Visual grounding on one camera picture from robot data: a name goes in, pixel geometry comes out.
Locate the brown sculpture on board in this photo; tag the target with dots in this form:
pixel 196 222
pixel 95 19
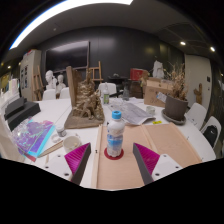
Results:
pixel 85 106

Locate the wooden figure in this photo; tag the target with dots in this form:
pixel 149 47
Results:
pixel 198 94

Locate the blue-capped plastic drink bottle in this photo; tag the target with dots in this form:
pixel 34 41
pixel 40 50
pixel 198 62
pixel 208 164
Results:
pixel 115 136

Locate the small pale cup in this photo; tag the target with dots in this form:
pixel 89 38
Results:
pixel 150 110

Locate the black backpack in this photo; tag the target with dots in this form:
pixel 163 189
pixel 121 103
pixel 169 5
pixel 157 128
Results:
pixel 210 136

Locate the black box stack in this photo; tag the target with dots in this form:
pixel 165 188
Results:
pixel 21 111

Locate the thin wooden stick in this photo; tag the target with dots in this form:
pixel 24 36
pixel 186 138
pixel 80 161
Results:
pixel 46 159

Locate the red box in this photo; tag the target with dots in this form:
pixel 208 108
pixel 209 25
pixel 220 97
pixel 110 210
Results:
pixel 137 74

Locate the white plaster bust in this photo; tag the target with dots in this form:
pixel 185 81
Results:
pixel 60 83
pixel 50 79

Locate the white chair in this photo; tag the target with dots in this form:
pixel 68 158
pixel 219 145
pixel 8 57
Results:
pixel 65 93
pixel 215 121
pixel 49 95
pixel 196 113
pixel 111 88

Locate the white bag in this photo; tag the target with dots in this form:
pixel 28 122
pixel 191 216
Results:
pixel 5 143

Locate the wooden easel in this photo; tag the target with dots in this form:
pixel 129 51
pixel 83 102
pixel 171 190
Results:
pixel 95 71
pixel 38 83

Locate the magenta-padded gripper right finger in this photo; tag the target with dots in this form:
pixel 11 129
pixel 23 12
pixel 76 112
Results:
pixel 146 160

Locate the cardboard box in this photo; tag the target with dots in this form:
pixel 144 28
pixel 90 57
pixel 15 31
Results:
pixel 155 91

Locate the black wall screen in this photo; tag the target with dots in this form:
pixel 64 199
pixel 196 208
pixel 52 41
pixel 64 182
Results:
pixel 66 55

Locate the small glass jar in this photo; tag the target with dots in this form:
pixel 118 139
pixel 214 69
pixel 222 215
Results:
pixel 60 131

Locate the small yellow tag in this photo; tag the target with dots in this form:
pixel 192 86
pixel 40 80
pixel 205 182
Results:
pixel 157 122

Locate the folded newspaper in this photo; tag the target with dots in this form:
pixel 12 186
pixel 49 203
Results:
pixel 133 113

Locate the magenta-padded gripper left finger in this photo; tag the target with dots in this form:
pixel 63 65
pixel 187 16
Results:
pixel 78 160

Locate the small green-label bottle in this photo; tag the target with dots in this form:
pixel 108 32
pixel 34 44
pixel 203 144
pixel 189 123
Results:
pixel 106 96

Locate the dark pot with dry plant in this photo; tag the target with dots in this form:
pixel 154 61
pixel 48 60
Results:
pixel 175 107

